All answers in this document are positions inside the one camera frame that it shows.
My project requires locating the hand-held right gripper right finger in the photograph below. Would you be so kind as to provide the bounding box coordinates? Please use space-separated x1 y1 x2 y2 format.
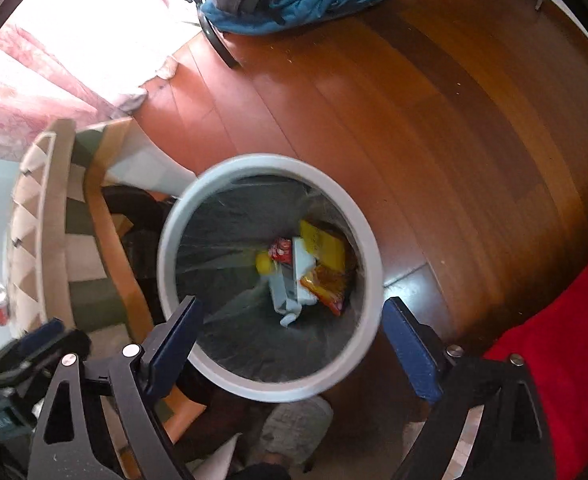
381 296 560 480

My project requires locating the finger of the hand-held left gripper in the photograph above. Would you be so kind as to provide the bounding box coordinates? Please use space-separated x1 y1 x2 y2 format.
0 350 46 387
18 317 93 367

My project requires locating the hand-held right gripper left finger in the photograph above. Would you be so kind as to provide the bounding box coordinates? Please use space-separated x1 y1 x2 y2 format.
31 295 206 480

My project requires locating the white trash bin black liner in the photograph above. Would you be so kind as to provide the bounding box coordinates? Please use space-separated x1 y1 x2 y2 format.
156 154 386 403

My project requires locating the orange noodle snack packet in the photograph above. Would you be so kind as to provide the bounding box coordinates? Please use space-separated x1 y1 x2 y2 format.
299 265 351 317

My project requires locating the white and blue carton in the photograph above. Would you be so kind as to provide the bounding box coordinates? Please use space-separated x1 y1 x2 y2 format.
269 265 306 329

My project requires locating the yellow snack packet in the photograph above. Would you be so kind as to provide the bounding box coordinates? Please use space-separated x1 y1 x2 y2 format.
298 219 353 273

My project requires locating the white box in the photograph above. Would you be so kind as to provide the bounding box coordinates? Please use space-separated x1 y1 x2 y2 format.
291 237 321 306

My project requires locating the small red wrapper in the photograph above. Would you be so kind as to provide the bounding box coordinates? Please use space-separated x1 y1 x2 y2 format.
268 237 295 264

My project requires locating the checkered printed tablecloth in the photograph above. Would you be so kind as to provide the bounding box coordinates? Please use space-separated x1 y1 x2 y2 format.
4 116 200 343

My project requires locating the person's black trouser leg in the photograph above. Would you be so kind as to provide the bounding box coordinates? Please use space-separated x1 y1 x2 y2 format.
101 185 187 311

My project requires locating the grey slipper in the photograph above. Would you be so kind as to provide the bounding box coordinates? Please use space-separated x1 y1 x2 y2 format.
251 395 335 468

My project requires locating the red cloth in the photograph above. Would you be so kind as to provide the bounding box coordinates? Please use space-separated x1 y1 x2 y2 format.
483 247 588 480

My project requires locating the pink floral curtain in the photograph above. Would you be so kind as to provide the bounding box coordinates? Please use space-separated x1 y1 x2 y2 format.
0 0 187 161

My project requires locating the black clothes rack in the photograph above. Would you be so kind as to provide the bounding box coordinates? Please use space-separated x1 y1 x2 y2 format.
161 0 241 70

